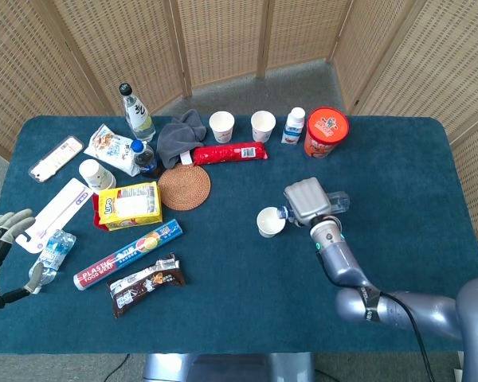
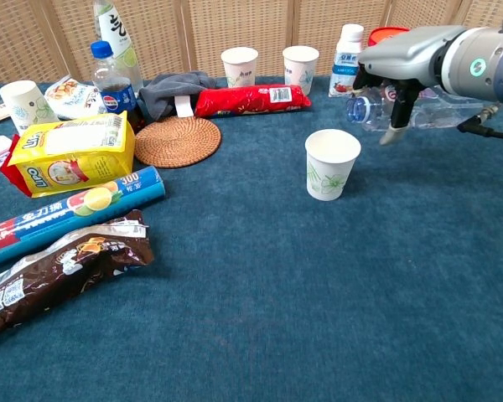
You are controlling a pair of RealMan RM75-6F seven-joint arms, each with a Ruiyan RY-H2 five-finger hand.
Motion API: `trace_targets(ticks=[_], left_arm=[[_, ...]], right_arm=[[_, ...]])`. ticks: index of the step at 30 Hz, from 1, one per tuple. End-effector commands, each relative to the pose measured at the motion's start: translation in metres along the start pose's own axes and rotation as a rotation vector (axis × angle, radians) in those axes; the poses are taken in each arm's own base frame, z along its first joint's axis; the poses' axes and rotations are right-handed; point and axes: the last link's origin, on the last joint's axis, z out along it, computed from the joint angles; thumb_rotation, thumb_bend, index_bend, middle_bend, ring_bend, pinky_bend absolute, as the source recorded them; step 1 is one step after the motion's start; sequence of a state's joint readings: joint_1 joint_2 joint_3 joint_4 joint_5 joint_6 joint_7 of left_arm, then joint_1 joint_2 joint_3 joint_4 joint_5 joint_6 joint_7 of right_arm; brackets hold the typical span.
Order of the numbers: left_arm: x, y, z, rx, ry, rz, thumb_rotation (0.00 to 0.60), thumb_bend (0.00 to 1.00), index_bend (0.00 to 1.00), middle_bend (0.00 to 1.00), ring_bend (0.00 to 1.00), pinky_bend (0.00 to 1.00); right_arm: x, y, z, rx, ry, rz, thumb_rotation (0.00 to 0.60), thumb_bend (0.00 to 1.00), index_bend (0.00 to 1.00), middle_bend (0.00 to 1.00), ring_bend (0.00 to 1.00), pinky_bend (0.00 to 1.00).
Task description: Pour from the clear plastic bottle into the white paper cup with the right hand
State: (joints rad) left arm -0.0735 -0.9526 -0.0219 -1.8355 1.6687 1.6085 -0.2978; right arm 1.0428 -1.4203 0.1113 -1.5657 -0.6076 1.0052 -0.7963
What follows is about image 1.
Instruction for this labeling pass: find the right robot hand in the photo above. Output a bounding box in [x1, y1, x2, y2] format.
[283, 177, 331, 228]

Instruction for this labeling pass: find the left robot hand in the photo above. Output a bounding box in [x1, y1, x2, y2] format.
[0, 209, 44, 319]

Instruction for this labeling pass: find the small clear plastic bottle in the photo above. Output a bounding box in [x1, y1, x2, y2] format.
[276, 190, 351, 224]

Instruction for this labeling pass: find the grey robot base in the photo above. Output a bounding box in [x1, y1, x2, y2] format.
[142, 352, 316, 382]

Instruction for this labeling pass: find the water bottle blue label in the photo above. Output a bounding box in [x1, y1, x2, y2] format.
[27, 228, 77, 288]

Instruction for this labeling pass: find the white yogurt drink bottle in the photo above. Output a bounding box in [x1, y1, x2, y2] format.
[280, 107, 306, 145]

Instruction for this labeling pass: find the cola bottle blue cap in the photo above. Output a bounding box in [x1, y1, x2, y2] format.
[130, 139, 163, 179]

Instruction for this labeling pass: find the clear glass bottle black cap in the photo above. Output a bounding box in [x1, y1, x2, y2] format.
[118, 82, 156, 142]

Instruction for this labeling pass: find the white paper cup green flower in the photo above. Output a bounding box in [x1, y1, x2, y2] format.
[256, 206, 287, 239]

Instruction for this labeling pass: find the white toothbrush pack purple label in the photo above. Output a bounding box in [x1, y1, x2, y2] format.
[17, 177, 94, 254]

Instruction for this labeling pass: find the orange instant noodle tub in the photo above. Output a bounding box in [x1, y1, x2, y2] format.
[304, 106, 351, 159]

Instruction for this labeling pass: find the white toothbrush pack orange print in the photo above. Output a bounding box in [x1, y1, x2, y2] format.
[28, 134, 84, 183]

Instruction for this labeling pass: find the red biscuit packet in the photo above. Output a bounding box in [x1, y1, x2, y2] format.
[192, 141, 269, 166]

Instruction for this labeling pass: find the white paper cup lying tilted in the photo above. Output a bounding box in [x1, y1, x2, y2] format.
[78, 158, 117, 192]

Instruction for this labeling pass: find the blue plastic food wrap box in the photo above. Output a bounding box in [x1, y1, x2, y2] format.
[72, 218, 184, 290]

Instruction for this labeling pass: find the round woven rattan coaster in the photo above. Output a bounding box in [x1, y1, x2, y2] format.
[157, 164, 212, 212]

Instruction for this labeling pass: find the yellow snack box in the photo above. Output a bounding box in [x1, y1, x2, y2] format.
[97, 181, 164, 232]

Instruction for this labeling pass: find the white snack bag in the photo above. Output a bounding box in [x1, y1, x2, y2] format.
[83, 123, 141, 177]

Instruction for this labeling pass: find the grey cloth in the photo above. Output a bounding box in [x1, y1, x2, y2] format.
[156, 108, 207, 170]

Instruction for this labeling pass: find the blue table mat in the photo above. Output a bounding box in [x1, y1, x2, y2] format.
[0, 115, 478, 355]

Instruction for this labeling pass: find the brown chocolate snack packet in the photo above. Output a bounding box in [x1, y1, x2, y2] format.
[107, 252, 186, 319]

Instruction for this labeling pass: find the woven folding screen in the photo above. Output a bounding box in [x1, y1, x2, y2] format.
[0, 0, 478, 240]

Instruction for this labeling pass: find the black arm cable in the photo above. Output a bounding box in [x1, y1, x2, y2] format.
[376, 290, 437, 382]

